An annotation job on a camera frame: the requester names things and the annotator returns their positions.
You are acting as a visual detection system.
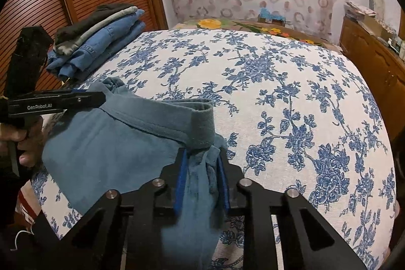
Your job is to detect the teal blue shorts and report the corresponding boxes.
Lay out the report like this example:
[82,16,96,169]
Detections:
[42,77,226,269]

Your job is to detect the person's left hand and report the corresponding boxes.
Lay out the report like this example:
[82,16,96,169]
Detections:
[1,116,45,167]

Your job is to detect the blue folded denim jeans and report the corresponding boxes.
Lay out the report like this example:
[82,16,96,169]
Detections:
[46,7,146,81]

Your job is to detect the grey folded pants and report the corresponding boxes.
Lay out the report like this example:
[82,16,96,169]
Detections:
[53,8,145,55]

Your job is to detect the black folded pants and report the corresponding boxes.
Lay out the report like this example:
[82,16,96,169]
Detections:
[54,3,137,45]

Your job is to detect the blue floral white bedsheet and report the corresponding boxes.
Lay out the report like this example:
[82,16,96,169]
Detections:
[30,28,398,270]

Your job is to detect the colourful flower blanket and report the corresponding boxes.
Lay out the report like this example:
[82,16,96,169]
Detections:
[172,18,343,53]

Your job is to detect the cardboard box with blue cloth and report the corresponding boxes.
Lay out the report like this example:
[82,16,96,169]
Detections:
[257,8,286,27]

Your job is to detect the brown wooden side cabinet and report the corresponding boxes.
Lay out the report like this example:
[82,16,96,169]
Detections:
[339,17,405,142]

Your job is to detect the stack of folded papers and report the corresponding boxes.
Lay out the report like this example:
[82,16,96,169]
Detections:
[344,0,376,20]

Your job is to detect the open cardboard box on cabinet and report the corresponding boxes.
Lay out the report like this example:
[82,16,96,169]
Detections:
[361,15,396,41]

